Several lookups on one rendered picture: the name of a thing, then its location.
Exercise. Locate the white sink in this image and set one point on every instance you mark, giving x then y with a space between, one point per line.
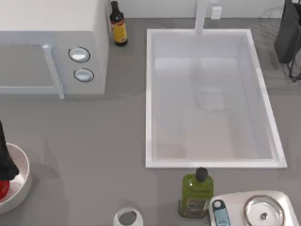
148 94

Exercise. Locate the small round microwave knob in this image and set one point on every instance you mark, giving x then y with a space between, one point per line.
83 75

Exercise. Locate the dark brown sauce bottle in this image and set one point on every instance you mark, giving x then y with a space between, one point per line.
119 30

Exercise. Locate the large round microwave knob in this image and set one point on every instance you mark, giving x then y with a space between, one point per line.
79 54

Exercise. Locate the green bottle with black cap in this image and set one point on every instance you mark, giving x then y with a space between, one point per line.
196 195

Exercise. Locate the pale microwave oven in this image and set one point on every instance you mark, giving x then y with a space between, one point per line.
98 21

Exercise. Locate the white round cup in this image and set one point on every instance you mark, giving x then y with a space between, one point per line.
139 220

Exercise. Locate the tall white tap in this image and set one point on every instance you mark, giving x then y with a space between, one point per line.
200 16

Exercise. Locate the white bowl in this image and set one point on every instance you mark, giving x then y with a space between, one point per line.
21 176

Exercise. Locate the steel scale plate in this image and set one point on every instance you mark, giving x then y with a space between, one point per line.
264 209

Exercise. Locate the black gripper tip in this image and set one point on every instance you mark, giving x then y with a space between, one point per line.
5 155

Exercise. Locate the red object in bowl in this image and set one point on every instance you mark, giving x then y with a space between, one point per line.
3 190

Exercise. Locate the white kitchen scale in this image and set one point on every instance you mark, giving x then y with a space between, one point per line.
290 204

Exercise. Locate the white wall socket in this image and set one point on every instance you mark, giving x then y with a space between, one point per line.
216 12

